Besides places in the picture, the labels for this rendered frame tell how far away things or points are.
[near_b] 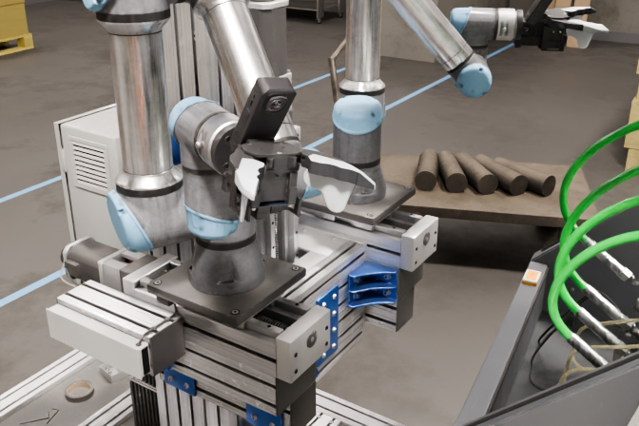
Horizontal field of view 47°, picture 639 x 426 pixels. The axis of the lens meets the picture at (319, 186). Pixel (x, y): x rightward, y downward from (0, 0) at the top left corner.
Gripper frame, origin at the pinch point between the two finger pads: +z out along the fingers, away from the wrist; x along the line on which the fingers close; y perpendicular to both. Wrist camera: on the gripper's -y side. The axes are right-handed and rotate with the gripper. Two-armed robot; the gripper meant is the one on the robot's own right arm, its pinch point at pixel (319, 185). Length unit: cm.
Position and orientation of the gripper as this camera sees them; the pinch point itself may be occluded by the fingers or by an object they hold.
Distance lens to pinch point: 77.1
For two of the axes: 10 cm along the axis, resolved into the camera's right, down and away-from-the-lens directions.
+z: 5.2, 3.3, -7.9
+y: -1.2, 9.4, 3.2
